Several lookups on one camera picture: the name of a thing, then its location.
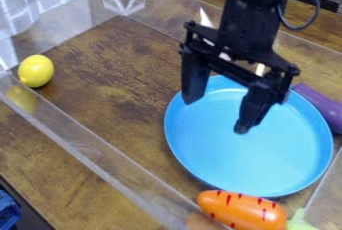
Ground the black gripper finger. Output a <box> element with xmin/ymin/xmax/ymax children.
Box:
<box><xmin>182</xmin><ymin>48</ymin><xmax>210</xmax><ymax>104</ymax></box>
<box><xmin>234</xmin><ymin>79</ymin><xmax>280</xmax><ymax>134</ymax></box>

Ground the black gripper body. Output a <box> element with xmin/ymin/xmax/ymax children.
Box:
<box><xmin>181</xmin><ymin>0</ymin><xmax>300</xmax><ymax>103</ymax></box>

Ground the blue round plastic tray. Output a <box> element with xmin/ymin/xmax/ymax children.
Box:
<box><xmin>165</xmin><ymin>76</ymin><xmax>335</xmax><ymax>198</ymax></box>

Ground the orange toy carrot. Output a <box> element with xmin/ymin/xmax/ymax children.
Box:
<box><xmin>197</xmin><ymin>190</ymin><xmax>288</xmax><ymax>230</ymax></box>

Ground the purple toy eggplant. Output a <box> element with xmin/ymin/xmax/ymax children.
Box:
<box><xmin>293</xmin><ymin>83</ymin><xmax>342</xmax><ymax>133</ymax></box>

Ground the yellow toy lemon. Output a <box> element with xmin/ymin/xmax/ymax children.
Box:
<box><xmin>18</xmin><ymin>55</ymin><xmax>55</xmax><ymax>88</ymax></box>

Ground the blue object at corner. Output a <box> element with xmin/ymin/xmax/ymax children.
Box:
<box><xmin>0</xmin><ymin>190</ymin><xmax>22</xmax><ymax>230</ymax></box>

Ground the black braided cable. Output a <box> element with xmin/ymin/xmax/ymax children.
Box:
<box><xmin>277</xmin><ymin>0</ymin><xmax>323</xmax><ymax>32</ymax></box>

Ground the clear acrylic enclosure wall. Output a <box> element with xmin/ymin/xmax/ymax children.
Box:
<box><xmin>0</xmin><ymin>0</ymin><xmax>342</xmax><ymax>230</ymax></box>

